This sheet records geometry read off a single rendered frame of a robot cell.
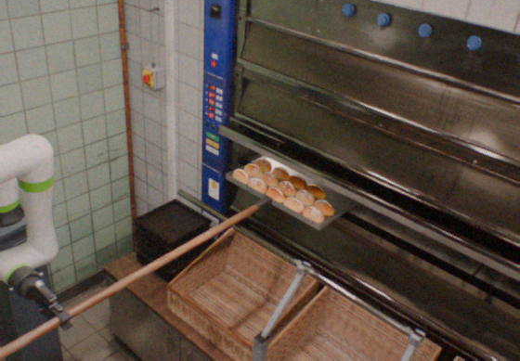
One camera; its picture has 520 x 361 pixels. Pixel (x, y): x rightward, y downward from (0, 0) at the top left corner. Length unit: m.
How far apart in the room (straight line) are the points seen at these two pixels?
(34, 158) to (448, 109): 1.37
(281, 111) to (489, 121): 0.90
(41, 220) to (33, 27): 1.15
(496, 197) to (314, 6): 0.97
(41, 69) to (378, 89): 1.68
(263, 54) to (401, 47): 0.64
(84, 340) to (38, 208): 1.60
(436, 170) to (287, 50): 0.77
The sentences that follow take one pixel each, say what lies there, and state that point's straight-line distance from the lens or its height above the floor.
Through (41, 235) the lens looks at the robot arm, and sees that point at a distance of 2.08.
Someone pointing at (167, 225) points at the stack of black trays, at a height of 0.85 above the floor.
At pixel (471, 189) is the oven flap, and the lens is 2.04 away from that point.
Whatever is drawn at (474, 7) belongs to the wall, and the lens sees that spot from 1.87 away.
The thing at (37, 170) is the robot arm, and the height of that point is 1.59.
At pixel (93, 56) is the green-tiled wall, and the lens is 3.08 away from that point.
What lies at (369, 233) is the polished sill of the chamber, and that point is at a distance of 2.34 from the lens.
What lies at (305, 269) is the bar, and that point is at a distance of 2.10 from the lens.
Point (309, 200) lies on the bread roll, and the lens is 2.39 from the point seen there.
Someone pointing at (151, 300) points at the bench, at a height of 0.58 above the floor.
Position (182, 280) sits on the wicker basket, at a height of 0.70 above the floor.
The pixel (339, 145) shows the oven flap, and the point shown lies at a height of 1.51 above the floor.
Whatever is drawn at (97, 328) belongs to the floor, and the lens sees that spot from 3.52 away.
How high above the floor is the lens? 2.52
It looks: 30 degrees down
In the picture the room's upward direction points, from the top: 4 degrees clockwise
